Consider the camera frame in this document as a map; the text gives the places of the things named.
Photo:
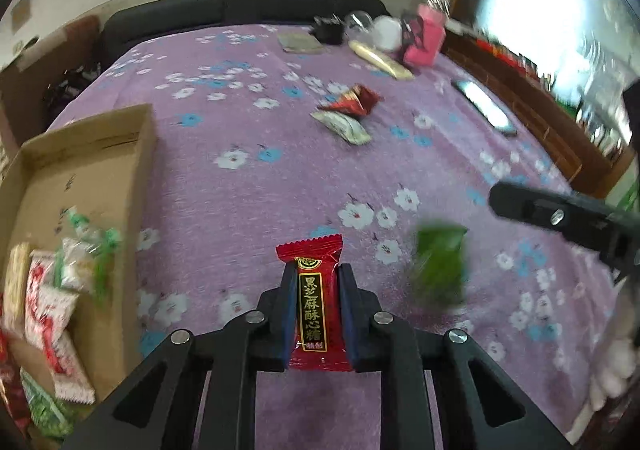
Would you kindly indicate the cardboard box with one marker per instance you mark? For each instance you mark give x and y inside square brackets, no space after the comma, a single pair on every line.
[75,165]

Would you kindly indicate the clear glass cup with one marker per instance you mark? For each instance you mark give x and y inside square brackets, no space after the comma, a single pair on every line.
[360,23]

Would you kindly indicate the large white red-print packet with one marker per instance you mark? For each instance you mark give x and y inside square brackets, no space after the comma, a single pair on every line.
[65,360]

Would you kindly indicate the green pyramid packet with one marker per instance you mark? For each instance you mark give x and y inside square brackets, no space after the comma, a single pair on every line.
[440,265]

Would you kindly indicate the jar with pink knitted sleeve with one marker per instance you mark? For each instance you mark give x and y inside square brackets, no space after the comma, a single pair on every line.
[425,38]

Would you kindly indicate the dark red pyramid packet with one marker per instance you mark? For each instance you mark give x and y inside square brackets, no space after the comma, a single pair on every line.
[352,100]

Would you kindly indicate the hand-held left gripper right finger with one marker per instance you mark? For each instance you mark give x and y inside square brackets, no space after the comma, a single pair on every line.
[348,315]

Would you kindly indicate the brown cushion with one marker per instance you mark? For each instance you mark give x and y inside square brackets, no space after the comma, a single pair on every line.
[75,43]

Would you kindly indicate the green twisted candy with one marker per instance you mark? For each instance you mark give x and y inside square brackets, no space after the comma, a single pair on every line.
[87,230]

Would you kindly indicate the black smartphone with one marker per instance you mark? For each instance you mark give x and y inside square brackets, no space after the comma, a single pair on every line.
[485,108]

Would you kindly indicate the black phone stand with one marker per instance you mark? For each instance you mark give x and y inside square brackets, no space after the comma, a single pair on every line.
[412,30]

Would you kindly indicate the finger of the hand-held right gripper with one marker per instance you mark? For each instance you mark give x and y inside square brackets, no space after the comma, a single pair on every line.
[632,115]
[555,215]

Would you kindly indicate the dark red foil packet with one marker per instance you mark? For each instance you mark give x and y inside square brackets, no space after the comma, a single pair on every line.
[7,390]

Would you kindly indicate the black container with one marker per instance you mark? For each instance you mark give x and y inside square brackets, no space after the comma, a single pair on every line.
[328,30]

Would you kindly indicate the green pea packet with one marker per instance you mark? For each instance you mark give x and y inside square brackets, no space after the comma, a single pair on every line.
[45,410]

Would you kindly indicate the black sofa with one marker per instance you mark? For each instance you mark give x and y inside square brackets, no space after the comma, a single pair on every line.
[200,13]

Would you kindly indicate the long red candy packet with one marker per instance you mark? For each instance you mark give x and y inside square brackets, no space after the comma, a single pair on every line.
[315,310]

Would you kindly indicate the wooden cabinet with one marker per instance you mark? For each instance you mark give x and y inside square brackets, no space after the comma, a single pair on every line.
[540,120]

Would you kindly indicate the white cup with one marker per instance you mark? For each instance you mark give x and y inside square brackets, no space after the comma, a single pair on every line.
[387,33]

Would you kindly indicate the paper note on wall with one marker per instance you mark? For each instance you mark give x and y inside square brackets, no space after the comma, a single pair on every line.
[21,14]

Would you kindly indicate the red pastry packet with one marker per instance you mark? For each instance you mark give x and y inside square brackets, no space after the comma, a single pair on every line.
[15,280]

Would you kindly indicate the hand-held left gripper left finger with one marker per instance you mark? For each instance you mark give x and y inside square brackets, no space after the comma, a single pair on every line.
[287,315]

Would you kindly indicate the clear green-edged packet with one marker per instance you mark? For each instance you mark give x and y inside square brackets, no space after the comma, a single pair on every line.
[82,267]

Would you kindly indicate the person's right hand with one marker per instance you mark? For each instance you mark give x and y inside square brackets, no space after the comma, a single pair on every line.
[620,350]

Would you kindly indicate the cream tube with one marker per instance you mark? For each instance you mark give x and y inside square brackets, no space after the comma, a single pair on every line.
[382,60]

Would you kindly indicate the white and green packet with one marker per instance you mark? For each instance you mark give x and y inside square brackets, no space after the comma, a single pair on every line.
[345,128]

